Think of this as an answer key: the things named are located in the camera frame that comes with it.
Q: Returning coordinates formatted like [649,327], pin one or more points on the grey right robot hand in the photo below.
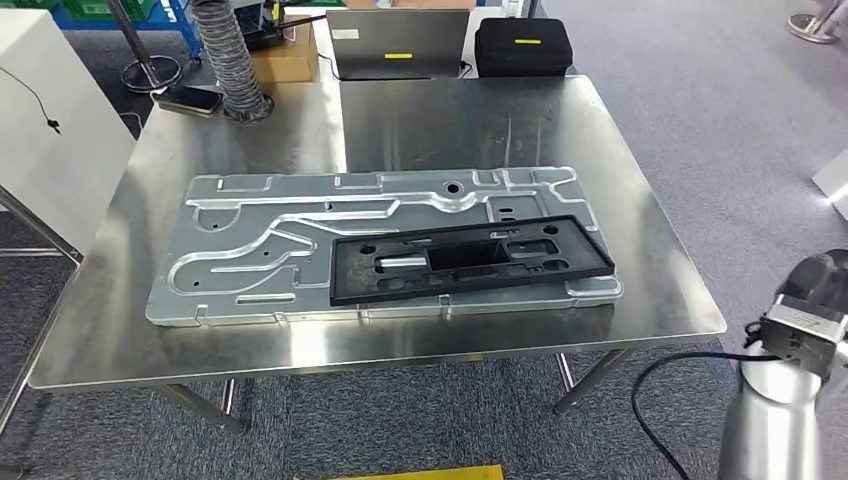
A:
[821,281]

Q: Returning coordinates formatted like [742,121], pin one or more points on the black plastic plate frame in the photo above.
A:
[583,258]

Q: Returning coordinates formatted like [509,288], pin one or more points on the stainless steel workbench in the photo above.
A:
[430,126]

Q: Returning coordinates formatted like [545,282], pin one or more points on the white lit plinth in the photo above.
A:
[835,185]

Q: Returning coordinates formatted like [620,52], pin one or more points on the chrome stanchion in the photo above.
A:
[151,73]
[811,28]

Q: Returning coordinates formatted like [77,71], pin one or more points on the black carry case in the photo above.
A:
[523,50]

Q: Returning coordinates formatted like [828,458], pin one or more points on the grey laptop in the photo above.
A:
[397,43]

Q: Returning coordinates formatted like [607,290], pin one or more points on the aluminium machined plate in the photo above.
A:
[265,199]

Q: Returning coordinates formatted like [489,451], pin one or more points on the brown cardboard box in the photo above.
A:
[285,63]

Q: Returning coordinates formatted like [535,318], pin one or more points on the black electronic device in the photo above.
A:
[258,26]

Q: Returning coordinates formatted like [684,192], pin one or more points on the blue storage rack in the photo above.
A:
[172,20]

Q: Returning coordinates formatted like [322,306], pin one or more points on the white cabinet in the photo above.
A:
[60,166]

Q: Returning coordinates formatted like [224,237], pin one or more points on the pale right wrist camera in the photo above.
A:
[805,334]

